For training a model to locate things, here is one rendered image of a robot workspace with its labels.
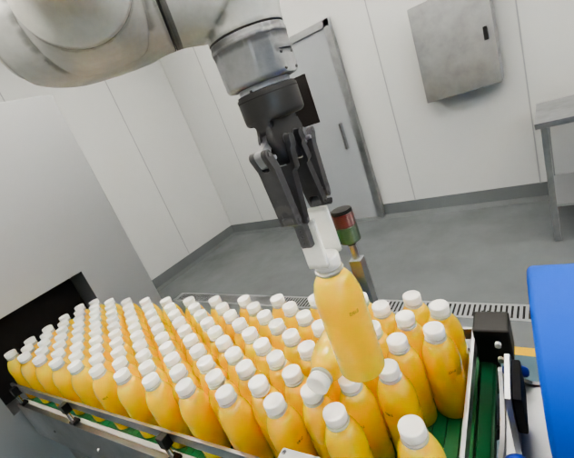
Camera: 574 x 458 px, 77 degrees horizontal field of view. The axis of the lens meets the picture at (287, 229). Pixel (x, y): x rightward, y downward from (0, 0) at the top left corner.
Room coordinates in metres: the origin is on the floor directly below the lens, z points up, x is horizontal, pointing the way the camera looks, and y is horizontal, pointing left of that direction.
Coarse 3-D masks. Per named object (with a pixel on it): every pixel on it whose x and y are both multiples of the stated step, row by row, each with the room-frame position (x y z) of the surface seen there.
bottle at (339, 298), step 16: (336, 272) 0.44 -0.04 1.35; (320, 288) 0.44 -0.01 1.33; (336, 288) 0.43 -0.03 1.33; (352, 288) 0.43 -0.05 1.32; (320, 304) 0.44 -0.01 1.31; (336, 304) 0.43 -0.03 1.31; (352, 304) 0.43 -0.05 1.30; (336, 320) 0.43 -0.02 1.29; (352, 320) 0.43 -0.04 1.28; (368, 320) 0.44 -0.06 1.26; (336, 336) 0.43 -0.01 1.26; (352, 336) 0.43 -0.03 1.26; (368, 336) 0.43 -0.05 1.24; (336, 352) 0.44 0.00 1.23; (352, 352) 0.43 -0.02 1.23; (368, 352) 0.43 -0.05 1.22; (352, 368) 0.43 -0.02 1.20; (368, 368) 0.43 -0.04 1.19
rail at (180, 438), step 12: (12, 384) 1.26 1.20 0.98; (36, 396) 1.15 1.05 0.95; (48, 396) 1.08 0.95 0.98; (72, 408) 1.00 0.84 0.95; (84, 408) 0.94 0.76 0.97; (96, 408) 0.91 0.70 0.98; (108, 420) 0.87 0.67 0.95; (120, 420) 0.83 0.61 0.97; (132, 420) 0.80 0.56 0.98; (144, 432) 0.77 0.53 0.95; (156, 432) 0.74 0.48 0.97; (168, 432) 0.71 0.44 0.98; (192, 444) 0.66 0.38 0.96; (204, 444) 0.63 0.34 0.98; (216, 444) 0.62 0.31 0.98; (228, 456) 0.60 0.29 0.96; (240, 456) 0.57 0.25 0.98; (252, 456) 0.56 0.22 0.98
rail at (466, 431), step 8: (472, 336) 0.64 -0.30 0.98; (472, 344) 0.62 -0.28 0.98; (472, 352) 0.60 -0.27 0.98; (472, 360) 0.58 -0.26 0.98; (472, 368) 0.57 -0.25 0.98; (472, 376) 0.55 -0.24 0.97; (472, 384) 0.54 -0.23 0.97; (472, 392) 0.53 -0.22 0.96; (472, 400) 0.52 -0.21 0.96; (464, 408) 0.49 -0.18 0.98; (464, 416) 0.47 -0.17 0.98; (464, 424) 0.46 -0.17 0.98; (464, 432) 0.45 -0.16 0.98; (464, 440) 0.44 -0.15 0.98; (464, 448) 0.42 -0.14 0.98; (464, 456) 0.41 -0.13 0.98
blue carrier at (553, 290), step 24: (552, 264) 0.46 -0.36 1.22; (528, 288) 0.42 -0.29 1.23; (552, 288) 0.40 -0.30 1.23; (552, 312) 0.37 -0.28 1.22; (552, 336) 0.35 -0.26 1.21; (552, 360) 0.34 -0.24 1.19; (552, 384) 0.32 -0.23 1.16; (552, 408) 0.32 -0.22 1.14; (552, 432) 0.31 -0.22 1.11; (552, 456) 0.33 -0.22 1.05
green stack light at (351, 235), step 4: (356, 224) 0.95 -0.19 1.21; (348, 228) 0.94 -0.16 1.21; (352, 228) 0.94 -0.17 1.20; (356, 228) 0.95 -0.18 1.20; (336, 232) 0.97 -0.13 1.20; (340, 232) 0.95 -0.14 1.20; (344, 232) 0.94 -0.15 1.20; (348, 232) 0.94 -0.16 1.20; (352, 232) 0.94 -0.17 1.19; (356, 232) 0.95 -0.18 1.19; (340, 236) 0.96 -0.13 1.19; (344, 236) 0.95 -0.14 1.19; (348, 236) 0.94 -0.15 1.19; (352, 236) 0.94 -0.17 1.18; (356, 236) 0.94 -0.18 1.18; (360, 236) 0.96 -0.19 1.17; (340, 240) 0.96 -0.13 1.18; (344, 240) 0.95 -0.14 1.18; (348, 240) 0.94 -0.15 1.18; (352, 240) 0.94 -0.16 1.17; (356, 240) 0.94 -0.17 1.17; (344, 244) 0.95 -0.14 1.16; (348, 244) 0.94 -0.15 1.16
